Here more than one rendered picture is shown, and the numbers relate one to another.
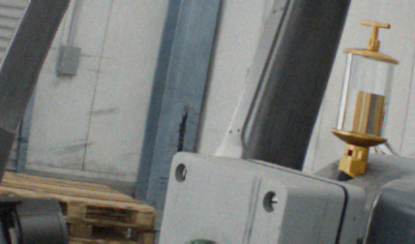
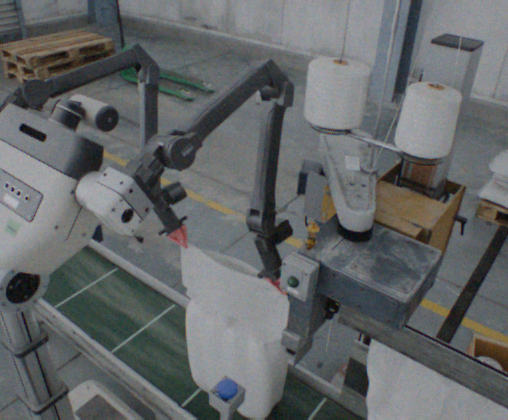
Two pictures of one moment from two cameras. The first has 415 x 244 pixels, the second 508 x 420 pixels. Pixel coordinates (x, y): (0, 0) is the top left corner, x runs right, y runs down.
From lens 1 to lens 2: 0.88 m
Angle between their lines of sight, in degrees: 34
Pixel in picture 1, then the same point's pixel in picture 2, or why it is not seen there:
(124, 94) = not seen: outside the picture
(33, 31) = (150, 124)
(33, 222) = (174, 193)
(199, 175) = (289, 266)
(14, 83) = not seen: hidden behind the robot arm
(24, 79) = not seen: hidden behind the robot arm
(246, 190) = (300, 271)
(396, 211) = (325, 266)
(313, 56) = (273, 166)
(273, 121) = (267, 189)
